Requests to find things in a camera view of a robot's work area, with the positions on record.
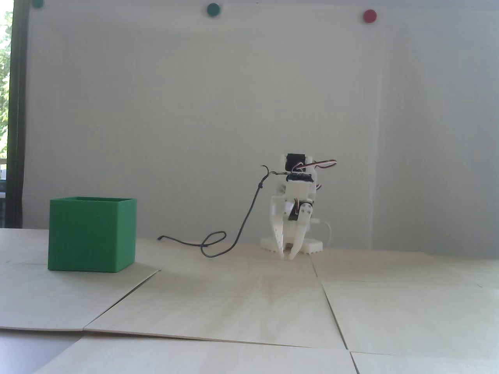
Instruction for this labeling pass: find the white ribbed robot base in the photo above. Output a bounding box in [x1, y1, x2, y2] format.
[260, 236, 324, 256]

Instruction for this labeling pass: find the green open box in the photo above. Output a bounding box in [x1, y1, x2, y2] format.
[48, 196, 138, 273]

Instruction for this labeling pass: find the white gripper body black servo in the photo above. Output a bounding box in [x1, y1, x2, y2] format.
[271, 197, 313, 224]

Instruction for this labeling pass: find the large white backdrop board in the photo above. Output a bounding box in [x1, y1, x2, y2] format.
[23, 3, 387, 250]

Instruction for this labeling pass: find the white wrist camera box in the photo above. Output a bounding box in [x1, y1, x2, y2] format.
[285, 174, 316, 200]

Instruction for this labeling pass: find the thin black camera cable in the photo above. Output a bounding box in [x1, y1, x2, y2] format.
[157, 165, 290, 259]

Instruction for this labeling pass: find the dark window frame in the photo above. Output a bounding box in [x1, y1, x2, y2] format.
[8, 0, 31, 229]

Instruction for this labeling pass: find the white power cable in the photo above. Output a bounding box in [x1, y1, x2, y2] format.
[311, 219, 333, 248]

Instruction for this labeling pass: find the red white servo wire loop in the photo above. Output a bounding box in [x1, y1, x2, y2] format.
[292, 159, 338, 172]

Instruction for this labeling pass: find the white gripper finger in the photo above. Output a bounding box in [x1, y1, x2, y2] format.
[270, 213, 285, 259]
[288, 203, 315, 260]

